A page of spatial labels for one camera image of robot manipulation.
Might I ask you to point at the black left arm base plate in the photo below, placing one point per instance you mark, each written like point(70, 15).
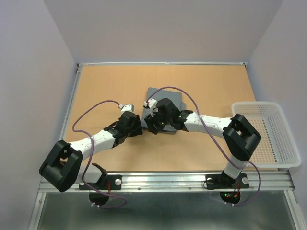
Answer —
point(108, 182)

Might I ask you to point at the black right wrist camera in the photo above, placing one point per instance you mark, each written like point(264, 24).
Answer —
point(166, 109)

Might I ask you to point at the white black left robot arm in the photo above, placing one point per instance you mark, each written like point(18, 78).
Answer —
point(62, 167)

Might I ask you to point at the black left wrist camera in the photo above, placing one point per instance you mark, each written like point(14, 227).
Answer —
point(128, 121)

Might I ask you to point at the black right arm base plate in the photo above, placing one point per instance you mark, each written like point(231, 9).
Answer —
point(222, 181)

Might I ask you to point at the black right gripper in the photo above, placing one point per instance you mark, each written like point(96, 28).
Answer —
point(150, 120)

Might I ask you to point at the grey long sleeve shirt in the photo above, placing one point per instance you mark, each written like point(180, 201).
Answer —
point(166, 96)

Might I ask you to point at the aluminium front frame rail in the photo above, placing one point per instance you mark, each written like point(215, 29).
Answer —
point(194, 181)

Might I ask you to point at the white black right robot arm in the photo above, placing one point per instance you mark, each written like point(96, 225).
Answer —
point(239, 134)

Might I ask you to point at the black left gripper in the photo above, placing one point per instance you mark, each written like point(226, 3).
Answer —
point(136, 132)

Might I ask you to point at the white perforated plastic basket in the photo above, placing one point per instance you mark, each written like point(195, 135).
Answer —
point(277, 149)

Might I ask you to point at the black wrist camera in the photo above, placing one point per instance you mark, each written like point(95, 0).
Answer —
point(166, 109)
point(128, 121)

